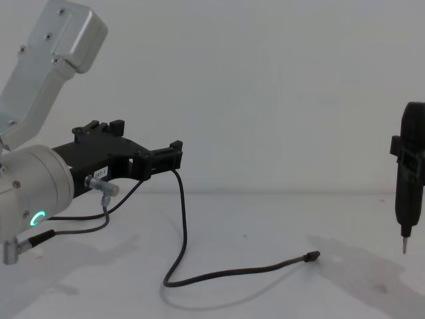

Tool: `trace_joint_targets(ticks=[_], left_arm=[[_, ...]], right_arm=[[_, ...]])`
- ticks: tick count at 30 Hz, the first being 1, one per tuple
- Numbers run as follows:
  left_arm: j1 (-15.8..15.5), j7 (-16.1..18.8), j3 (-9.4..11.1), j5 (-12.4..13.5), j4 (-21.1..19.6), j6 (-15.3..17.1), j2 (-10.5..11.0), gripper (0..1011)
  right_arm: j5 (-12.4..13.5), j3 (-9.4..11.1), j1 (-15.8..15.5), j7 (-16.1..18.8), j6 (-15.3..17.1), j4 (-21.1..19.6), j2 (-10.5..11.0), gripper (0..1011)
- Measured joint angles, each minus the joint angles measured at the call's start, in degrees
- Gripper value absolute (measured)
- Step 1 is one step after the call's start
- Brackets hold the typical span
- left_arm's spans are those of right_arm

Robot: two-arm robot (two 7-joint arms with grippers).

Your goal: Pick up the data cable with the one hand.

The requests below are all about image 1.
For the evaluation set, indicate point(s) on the black electric screwdriver tool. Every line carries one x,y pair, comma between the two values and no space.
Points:
409,206

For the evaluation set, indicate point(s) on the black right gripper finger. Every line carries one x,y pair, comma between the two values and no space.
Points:
402,156

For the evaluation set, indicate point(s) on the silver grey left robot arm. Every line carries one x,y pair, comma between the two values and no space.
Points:
30,179

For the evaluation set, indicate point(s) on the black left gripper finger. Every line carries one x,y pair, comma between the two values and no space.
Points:
159,159
99,128

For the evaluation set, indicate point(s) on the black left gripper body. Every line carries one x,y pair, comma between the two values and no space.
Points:
96,156

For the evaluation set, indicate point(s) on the white table cloth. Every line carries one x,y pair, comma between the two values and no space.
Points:
252,299

